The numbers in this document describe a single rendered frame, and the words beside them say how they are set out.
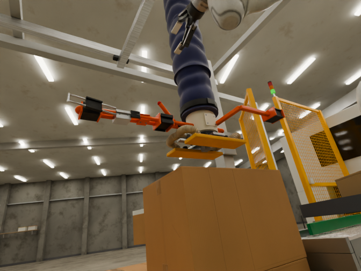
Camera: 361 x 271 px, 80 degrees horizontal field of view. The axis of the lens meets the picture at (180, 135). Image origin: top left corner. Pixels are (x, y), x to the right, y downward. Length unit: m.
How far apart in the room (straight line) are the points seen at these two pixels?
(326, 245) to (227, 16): 1.03
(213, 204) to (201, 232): 0.11
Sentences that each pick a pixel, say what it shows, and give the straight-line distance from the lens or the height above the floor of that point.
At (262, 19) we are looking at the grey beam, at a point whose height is 3.24.
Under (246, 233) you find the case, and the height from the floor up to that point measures 0.68.
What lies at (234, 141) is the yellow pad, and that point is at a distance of 1.14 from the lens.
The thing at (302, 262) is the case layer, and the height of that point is 0.53.
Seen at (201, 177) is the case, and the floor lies 0.90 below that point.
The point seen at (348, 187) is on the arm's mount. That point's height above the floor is 0.77.
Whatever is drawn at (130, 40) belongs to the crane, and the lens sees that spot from 2.99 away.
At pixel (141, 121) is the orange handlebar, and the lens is 1.04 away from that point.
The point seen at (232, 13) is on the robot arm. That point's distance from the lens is 0.82.
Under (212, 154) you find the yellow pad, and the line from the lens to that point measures 1.27.
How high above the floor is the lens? 0.73
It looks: 23 degrees up
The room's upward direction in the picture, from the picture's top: 8 degrees counter-clockwise
